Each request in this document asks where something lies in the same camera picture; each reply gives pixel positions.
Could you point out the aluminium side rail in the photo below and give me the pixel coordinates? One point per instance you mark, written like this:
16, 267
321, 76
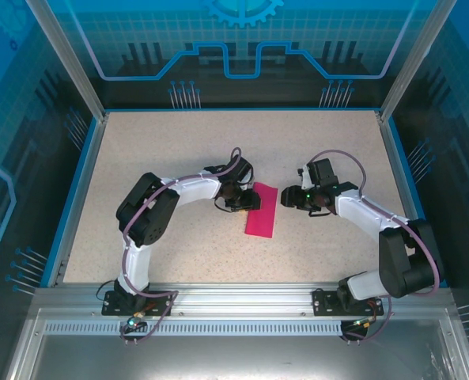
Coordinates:
80, 194
402, 186

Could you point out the pink paper sheet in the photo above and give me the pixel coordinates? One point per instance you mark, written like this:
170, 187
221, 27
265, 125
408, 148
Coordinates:
263, 221

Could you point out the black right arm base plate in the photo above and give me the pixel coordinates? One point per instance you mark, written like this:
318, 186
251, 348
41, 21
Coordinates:
323, 305

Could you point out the steel tray panel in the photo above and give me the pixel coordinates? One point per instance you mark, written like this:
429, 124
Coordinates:
234, 360

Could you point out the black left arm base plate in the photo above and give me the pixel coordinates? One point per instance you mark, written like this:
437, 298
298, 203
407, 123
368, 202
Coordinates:
113, 306

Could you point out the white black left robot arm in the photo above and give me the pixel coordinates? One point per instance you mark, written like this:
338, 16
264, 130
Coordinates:
133, 265

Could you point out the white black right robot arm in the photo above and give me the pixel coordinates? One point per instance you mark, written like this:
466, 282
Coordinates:
360, 210

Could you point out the aluminium frame post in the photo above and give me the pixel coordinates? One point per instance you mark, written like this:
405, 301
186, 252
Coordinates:
412, 59
72, 67

